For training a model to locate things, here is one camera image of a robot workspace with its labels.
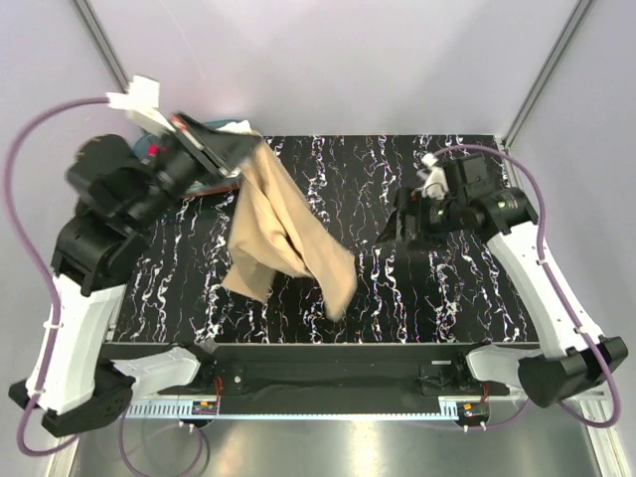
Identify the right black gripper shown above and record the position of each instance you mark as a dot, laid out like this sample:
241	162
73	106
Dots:
410	203

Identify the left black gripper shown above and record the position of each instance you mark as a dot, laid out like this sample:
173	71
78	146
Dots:
223	153

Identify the tan polo shirt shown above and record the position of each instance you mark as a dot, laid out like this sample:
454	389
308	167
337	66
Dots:
274	230

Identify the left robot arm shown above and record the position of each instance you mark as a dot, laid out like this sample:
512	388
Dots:
120	199

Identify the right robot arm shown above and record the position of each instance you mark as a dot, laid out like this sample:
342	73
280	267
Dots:
574	354

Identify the teal laundry basket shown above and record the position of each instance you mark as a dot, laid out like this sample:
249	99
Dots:
146	148

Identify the red shirt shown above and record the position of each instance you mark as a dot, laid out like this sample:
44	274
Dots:
152	150

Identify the white shirt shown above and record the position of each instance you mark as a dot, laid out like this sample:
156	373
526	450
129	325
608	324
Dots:
235	127

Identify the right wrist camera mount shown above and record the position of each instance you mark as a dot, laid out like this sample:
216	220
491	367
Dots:
432	175

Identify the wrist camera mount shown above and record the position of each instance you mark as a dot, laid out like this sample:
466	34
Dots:
140	102
432	175

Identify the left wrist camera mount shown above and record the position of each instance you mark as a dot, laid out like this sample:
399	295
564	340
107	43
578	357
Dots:
140	102

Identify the right aluminium frame post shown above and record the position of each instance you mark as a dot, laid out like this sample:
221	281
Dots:
564	39

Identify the aluminium frame post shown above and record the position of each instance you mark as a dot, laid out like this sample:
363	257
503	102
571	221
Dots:
99	38
564	39

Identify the left aluminium frame post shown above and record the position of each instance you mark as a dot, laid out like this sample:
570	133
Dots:
99	38

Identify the white slotted cable duct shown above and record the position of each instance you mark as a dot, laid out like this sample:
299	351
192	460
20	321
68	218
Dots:
230	408

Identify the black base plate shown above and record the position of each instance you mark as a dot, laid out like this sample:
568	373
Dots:
385	375

